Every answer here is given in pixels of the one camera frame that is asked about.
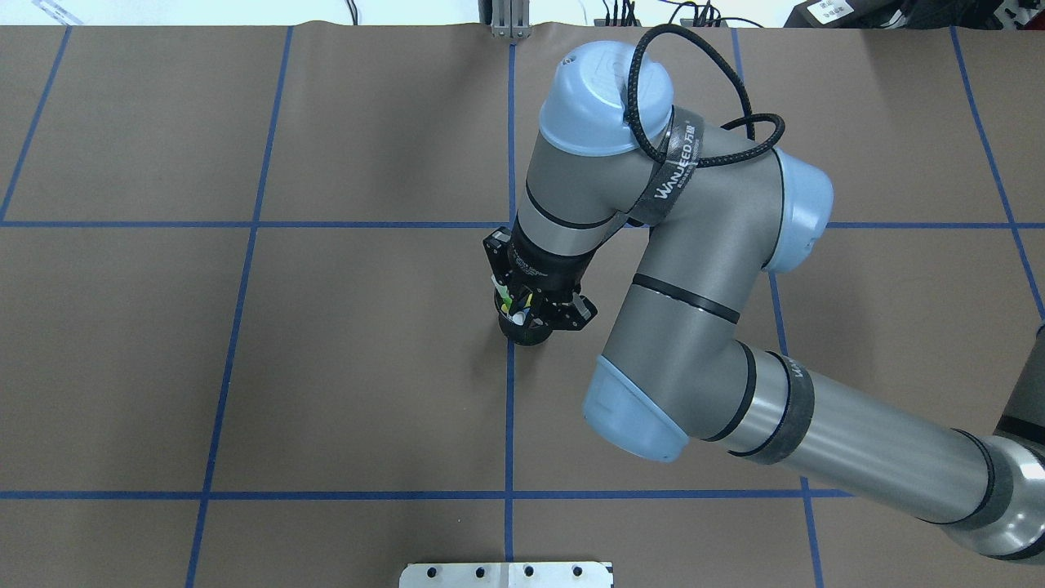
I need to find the white pedestal base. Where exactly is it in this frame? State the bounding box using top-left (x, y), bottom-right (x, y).
top-left (398, 561), bottom-right (616, 587)

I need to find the green highlighter pen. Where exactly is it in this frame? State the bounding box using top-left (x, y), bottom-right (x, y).
top-left (494, 282), bottom-right (513, 305)

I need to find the black mesh pen cup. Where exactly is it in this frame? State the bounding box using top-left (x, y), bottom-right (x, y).
top-left (497, 313), bottom-right (553, 346)

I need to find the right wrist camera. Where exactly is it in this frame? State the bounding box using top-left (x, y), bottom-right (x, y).
top-left (482, 226), bottom-right (513, 284)

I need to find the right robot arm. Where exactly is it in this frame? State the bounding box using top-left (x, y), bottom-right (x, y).
top-left (482, 25), bottom-right (1043, 565)

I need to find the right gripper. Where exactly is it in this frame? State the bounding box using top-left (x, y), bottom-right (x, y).
top-left (501, 237), bottom-right (598, 332)

